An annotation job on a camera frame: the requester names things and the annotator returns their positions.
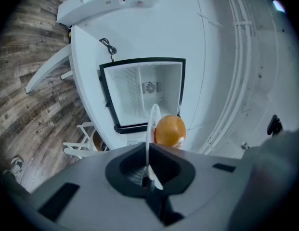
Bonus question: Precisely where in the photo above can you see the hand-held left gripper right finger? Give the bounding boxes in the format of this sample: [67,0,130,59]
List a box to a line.
[150,143,240,228]

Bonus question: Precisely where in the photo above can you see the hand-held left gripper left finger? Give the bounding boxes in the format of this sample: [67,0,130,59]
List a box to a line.
[24,142,162,228]

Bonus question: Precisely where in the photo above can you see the orange fruit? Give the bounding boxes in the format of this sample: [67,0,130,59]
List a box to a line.
[154,115,187,149]

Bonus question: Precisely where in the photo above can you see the white plastic fan vent cover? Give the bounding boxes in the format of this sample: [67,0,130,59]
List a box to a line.
[140,81,164,95]

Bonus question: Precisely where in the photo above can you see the white wooden stool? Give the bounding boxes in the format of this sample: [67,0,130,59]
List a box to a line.
[62,121,110,160]

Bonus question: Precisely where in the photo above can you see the person's left sneaker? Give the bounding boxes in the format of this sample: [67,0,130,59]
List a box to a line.
[1,156,25,180]

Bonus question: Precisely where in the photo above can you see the white table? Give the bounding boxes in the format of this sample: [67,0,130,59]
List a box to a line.
[25,25,130,154]

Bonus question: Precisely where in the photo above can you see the white cardboard box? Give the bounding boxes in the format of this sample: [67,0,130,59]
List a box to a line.
[56,0,122,26]

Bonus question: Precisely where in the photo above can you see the bright ceiling light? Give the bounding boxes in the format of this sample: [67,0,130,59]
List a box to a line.
[272,0,286,13]

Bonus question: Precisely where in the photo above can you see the white wire fridge shelf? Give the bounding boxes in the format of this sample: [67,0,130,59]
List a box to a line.
[119,65,145,127]

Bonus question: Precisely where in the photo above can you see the white wall conduit pipes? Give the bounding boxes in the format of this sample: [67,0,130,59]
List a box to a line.
[198,0,255,155]

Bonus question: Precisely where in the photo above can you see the black power cord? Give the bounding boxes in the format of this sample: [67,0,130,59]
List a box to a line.
[99,38,117,63]

